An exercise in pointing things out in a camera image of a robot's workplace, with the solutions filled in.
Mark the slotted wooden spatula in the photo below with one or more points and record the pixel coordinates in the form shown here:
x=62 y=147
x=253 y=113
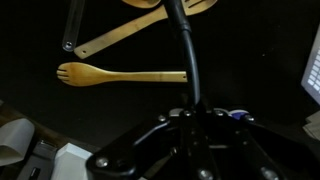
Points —
x=116 y=33

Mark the beige funnel-shaped object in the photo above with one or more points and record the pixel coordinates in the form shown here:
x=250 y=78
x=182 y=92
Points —
x=15 y=140

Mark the round black table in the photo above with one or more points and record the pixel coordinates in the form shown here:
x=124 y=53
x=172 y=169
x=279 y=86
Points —
x=250 y=50

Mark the wooden fork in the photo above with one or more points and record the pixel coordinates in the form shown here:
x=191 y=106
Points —
x=86 y=74

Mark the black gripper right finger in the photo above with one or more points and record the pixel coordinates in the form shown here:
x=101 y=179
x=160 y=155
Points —
x=253 y=153

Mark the clear plastic utensil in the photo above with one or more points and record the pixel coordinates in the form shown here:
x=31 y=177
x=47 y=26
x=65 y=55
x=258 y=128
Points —
x=71 y=26

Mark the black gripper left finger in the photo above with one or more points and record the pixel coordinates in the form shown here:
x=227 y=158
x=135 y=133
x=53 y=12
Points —
x=133 y=150

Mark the white plastic basket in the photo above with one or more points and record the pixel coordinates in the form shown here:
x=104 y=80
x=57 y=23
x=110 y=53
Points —
x=313 y=73

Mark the wooden spoon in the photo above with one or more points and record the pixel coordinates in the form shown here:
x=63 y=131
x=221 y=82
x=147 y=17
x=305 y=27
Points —
x=141 y=3

